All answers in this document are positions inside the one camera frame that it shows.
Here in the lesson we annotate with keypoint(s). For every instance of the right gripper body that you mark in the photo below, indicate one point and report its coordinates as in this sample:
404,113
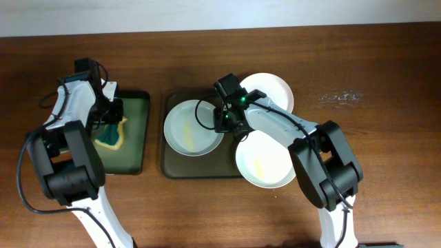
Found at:
224,123

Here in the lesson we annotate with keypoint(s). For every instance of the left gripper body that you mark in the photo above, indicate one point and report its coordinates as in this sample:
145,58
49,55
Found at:
107,111

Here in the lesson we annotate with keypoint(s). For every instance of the green and yellow sponge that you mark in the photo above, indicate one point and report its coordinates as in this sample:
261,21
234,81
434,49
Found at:
112,136

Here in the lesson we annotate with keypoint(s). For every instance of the white plate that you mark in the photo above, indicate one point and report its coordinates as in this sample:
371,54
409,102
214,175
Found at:
264,162
273,86
185,135

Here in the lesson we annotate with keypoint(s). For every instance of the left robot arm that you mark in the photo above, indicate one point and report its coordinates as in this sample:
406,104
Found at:
70,170

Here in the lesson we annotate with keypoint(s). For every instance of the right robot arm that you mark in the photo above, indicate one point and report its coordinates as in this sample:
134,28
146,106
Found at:
326,168

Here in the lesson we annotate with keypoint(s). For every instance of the brown plastic serving tray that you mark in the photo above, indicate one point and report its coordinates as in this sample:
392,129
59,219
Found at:
219,163

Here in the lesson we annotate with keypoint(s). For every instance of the small black sponge tray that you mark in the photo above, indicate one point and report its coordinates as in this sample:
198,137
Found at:
128,159

